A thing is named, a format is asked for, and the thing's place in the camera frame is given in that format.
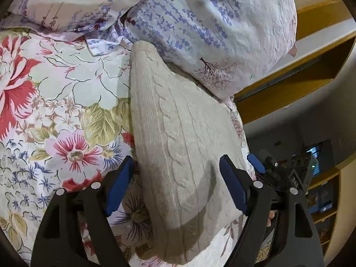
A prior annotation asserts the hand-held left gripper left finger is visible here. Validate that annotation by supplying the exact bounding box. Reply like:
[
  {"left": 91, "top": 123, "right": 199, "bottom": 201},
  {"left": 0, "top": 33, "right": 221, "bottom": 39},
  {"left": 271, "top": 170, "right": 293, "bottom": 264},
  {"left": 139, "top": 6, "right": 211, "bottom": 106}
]
[{"left": 30, "top": 156, "right": 135, "bottom": 267}]

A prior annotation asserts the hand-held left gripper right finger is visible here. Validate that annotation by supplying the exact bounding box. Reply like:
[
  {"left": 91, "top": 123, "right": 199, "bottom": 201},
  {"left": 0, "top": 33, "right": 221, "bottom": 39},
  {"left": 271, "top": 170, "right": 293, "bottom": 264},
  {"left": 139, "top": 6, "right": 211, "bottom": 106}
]
[{"left": 219, "top": 154, "right": 326, "bottom": 267}]

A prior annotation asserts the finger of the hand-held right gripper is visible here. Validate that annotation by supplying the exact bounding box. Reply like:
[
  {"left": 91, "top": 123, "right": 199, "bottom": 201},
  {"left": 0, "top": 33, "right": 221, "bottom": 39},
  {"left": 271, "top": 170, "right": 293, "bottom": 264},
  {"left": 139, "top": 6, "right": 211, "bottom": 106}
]
[
  {"left": 247, "top": 154, "right": 266, "bottom": 180},
  {"left": 259, "top": 149, "right": 279, "bottom": 173}
]

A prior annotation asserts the beige cable-knit pillow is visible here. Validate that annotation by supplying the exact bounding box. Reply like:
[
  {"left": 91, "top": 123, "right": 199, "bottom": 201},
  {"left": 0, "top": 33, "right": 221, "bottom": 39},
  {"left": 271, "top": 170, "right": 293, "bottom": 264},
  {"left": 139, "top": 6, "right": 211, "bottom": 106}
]
[{"left": 129, "top": 41, "right": 258, "bottom": 265}]

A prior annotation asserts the dark screen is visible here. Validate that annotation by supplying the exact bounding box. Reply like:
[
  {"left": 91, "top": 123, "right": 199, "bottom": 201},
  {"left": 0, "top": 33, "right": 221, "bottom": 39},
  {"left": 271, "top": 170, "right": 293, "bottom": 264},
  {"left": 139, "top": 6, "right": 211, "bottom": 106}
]
[{"left": 304, "top": 139, "right": 333, "bottom": 177}]

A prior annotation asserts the blue box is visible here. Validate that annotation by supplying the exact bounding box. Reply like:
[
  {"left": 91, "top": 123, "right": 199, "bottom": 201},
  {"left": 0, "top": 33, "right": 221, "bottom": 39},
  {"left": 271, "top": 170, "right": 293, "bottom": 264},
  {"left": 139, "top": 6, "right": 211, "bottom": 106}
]
[{"left": 317, "top": 186, "right": 334, "bottom": 213}]

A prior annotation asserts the yellow wooden shelf unit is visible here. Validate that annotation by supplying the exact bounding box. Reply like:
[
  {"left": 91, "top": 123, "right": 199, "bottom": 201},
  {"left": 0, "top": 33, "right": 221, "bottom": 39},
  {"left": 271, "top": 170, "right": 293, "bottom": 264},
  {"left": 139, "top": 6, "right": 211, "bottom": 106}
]
[{"left": 306, "top": 158, "right": 356, "bottom": 253}]

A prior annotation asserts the floral bed sheet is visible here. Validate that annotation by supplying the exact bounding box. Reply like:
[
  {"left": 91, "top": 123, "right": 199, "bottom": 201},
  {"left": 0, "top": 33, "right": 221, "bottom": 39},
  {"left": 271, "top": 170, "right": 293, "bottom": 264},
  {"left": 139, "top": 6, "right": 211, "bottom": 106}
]
[{"left": 0, "top": 28, "right": 259, "bottom": 267}]

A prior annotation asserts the pale blue floral pillow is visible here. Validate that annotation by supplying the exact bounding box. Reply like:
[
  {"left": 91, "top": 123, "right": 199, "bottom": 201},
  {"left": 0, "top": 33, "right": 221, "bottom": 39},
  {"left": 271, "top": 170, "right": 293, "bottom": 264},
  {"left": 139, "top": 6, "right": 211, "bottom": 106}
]
[{"left": 119, "top": 0, "right": 298, "bottom": 101}]

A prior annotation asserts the pink floral pillow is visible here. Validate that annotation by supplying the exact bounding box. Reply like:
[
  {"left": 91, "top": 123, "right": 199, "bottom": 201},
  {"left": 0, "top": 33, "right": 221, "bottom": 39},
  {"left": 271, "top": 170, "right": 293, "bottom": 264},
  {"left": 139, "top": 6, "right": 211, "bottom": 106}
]
[{"left": 6, "top": 0, "right": 156, "bottom": 32}]

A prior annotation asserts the yellow wooden frame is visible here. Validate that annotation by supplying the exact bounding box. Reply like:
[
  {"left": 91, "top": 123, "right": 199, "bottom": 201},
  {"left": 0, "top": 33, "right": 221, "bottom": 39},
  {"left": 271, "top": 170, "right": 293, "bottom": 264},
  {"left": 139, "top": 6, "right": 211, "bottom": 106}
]
[{"left": 234, "top": 0, "right": 356, "bottom": 123}]

